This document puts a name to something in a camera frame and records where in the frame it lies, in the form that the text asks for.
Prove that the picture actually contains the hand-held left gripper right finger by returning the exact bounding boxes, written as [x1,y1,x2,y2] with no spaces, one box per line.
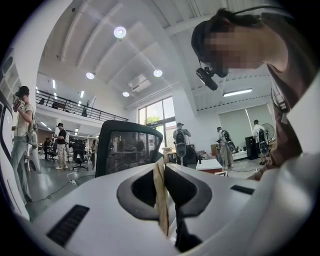
[164,163,213,222]

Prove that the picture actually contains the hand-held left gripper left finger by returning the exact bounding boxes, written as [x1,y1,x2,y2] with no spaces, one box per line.
[116,162,164,222]

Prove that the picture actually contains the person's left forearm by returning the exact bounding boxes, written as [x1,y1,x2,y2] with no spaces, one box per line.
[246,161,276,181]

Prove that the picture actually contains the white low table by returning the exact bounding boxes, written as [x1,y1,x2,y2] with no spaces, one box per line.
[195,158,224,174]

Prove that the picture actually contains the black mesh office chair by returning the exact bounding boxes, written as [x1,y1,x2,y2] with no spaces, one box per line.
[94,119,165,178]

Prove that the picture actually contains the white power strip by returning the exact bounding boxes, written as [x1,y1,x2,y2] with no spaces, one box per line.
[66,172,79,187]

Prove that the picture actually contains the black swivel office chair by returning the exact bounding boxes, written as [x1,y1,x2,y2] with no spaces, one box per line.
[71,138,90,173]

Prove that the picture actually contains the black cabinet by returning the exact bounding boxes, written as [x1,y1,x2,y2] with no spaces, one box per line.
[244,136,259,161]

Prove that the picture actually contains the large window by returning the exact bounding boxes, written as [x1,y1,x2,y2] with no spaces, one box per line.
[138,96,177,151]

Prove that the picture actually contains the grey roller blinds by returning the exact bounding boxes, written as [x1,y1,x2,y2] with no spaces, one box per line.
[218,103,276,149]

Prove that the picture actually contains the black standing fan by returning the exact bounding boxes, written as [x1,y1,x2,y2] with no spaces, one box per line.
[261,122,276,152]

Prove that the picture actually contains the black balcony railing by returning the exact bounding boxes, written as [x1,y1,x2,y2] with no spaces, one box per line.
[35,89,129,123]

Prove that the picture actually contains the long strip ceiling light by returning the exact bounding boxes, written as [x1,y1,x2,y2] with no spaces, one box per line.
[222,87,253,98]

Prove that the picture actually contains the ceiling air conditioner unit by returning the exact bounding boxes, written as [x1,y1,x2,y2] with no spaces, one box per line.
[127,74,152,93]

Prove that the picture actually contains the person's head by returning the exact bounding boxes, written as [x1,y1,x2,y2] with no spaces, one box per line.
[191,8,288,79]

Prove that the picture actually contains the black head-mounted camera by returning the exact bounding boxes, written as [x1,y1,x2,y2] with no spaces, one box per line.
[195,66,219,92]

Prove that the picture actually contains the black headset cable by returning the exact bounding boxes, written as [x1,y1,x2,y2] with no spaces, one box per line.
[231,4,296,20]

